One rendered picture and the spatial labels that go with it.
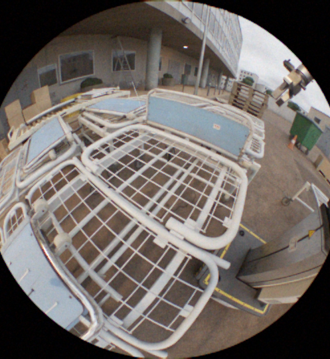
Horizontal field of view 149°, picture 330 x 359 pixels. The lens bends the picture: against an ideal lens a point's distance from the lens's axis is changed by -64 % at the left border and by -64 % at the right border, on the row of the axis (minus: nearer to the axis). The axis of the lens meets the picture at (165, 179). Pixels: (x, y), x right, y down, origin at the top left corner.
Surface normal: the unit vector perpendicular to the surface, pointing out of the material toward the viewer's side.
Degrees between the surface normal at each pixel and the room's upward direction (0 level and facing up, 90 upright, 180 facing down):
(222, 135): 90
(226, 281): 0
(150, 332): 0
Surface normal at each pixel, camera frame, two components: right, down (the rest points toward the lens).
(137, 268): 0.08, -0.67
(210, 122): -0.55, 0.58
